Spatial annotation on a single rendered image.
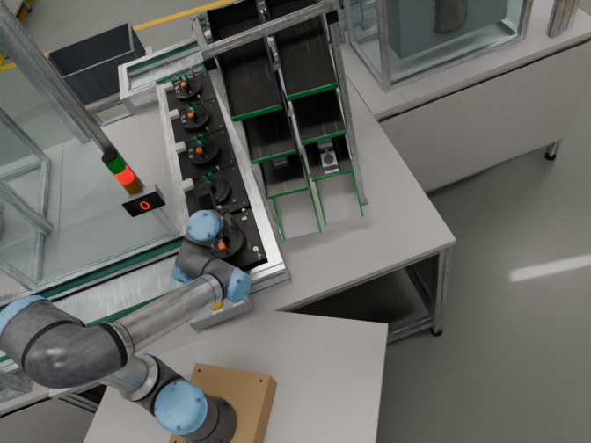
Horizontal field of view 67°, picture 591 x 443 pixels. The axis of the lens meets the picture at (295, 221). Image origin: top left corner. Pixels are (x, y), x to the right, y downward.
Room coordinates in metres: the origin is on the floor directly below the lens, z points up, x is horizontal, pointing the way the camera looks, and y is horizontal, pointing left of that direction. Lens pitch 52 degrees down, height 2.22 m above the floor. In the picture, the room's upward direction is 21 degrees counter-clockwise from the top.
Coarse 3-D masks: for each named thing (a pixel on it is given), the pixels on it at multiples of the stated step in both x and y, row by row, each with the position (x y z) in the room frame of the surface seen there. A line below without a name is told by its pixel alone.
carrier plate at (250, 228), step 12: (240, 216) 1.10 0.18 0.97; (252, 216) 1.08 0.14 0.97; (240, 228) 1.05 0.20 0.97; (252, 228) 1.03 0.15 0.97; (252, 240) 0.97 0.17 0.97; (240, 252) 0.94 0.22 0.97; (252, 252) 0.92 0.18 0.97; (264, 252) 0.90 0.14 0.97; (240, 264) 0.89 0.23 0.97; (252, 264) 0.88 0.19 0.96
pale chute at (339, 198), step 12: (324, 180) 1.01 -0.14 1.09; (336, 180) 0.99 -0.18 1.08; (348, 180) 0.98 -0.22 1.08; (324, 192) 0.98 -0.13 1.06; (336, 192) 0.97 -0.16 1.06; (348, 192) 0.95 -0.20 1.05; (324, 204) 0.96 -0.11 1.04; (336, 204) 0.94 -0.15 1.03; (348, 204) 0.93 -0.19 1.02; (360, 204) 0.89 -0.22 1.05; (324, 216) 0.90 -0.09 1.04; (336, 216) 0.92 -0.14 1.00; (348, 216) 0.90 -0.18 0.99
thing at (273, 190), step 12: (288, 108) 1.11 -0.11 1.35; (288, 156) 1.02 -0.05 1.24; (300, 156) 0.99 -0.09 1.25; (264, 168) 1.02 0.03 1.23; (288, 168) 0.99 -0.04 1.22; (300, 168) 0.98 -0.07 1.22; (264, 180) 0.98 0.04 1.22; (276, 180) 0.97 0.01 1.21; (288, 180) 0.96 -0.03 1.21; (300, 180) 0.94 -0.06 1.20; (276, 192) 0.94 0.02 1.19; (288, 192) 0.91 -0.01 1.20
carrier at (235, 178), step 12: (228, 168) 1.37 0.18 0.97; (192, 180) 1.36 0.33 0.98; (204, 180) 1.29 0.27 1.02; (216, 180) 1.31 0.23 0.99; (228, 180) 1.30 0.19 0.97; (240, 180) 1.28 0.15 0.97; (192, 192) 1.31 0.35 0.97; (216, 192) 1.24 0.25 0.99; (228, 192) 1.22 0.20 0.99; (240, 192) 1.21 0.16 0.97; (192, 204) 1.25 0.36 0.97; (216, 204) 1.19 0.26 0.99; (228, 204) 1.18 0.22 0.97; (240, 204) 1.16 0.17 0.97
